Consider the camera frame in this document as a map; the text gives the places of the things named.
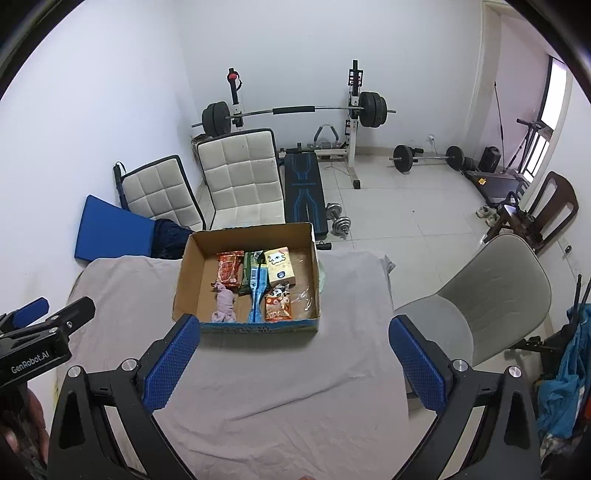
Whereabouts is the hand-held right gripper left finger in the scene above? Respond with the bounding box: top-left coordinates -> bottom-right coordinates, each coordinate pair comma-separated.
47,314 -> 201,480

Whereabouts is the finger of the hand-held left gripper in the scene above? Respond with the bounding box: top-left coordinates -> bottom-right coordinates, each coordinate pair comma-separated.
23,296 -> 96,334
0,298 -> 50,330

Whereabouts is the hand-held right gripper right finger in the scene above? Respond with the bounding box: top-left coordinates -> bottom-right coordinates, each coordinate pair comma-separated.
389,315 -> 541,480

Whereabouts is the purple sock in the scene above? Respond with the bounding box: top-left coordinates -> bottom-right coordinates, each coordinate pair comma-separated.
211,281 -> 238,323

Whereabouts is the cardboard box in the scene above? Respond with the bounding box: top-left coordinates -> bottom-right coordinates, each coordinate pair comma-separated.
172,222 -> 321,334

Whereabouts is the long blue packet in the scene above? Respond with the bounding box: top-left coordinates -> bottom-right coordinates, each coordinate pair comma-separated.
247,265 -> 271,323

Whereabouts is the red snack packet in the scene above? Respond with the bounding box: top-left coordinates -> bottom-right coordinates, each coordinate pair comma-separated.
216,250 -> 245,287

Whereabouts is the green snack packet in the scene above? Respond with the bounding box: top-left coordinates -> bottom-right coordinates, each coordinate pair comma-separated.
238,250 -> 265,296

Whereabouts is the cartoon print snack packet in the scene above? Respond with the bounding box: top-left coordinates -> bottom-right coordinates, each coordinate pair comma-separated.
264,284 -> 295,321

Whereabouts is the yellow tissue pack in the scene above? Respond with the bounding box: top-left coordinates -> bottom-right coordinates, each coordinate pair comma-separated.
263,247 -> 297,288

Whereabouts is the person's left hand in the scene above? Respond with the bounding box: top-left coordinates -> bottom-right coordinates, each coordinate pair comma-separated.
0,391 -> 49,469

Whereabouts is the blue foam mat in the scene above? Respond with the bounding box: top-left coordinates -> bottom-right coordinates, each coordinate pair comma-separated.
74,195 -> 158,265

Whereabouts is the grey tablecloth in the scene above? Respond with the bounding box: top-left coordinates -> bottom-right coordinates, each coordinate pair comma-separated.
55,251 -> 411,480

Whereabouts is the grey shell chair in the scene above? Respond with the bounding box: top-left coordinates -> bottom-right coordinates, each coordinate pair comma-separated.
392,234 -> 552,398

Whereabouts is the black metal stand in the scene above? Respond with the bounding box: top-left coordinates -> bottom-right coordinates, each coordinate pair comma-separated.
508,274 -> 591,365

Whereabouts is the dark blue cloth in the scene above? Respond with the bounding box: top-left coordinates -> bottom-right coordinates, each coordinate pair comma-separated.
150,219 -> 195,260

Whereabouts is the white quilted chair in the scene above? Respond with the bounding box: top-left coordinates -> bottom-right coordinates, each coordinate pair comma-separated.
121,154 -> 206,232
196,128 -> 286,230

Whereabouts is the black bag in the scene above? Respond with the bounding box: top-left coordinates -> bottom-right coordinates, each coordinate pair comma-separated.
501,191 -> 543,250

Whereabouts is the treadmill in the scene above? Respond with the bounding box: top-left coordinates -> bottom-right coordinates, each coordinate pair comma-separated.
464,117 -> 552,206

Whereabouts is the black weight bench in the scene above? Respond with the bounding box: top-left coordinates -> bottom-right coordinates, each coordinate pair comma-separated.
283,148 -> 331,251

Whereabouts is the short barbell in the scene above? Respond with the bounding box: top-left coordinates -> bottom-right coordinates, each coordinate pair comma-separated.
389,144 -> 465,174

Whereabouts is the black speaker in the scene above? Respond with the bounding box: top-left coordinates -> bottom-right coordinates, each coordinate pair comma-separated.
478,146 -> 502,172

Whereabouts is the white barbell rack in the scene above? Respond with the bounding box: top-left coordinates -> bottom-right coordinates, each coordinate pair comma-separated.
226,59 -> 365,190

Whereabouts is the brown wooden chair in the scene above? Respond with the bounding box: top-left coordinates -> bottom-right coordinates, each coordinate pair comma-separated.
485,171 -> 579,254

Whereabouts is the thin black pole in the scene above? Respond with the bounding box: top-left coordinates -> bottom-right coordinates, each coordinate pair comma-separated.
493,82 -> 506,148

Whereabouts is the long barbell with black plates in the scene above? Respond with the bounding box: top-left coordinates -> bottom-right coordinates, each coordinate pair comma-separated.
191,91 -> 397,138

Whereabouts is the window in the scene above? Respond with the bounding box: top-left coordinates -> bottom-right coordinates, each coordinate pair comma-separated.
538,54 -> 573,185

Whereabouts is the grey exercise handle frame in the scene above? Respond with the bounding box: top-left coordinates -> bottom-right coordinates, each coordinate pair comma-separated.
314,124 -> 341,149

